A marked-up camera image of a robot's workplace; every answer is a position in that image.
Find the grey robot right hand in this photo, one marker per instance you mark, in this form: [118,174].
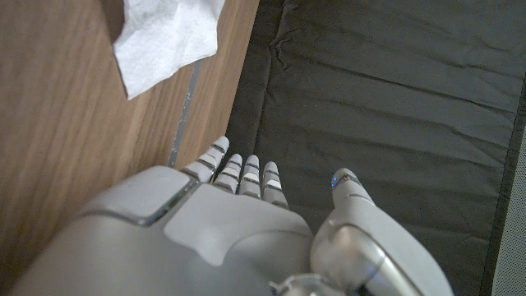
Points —
[230,238]

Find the white paper tissue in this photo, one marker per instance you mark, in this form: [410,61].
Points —
[164,41]

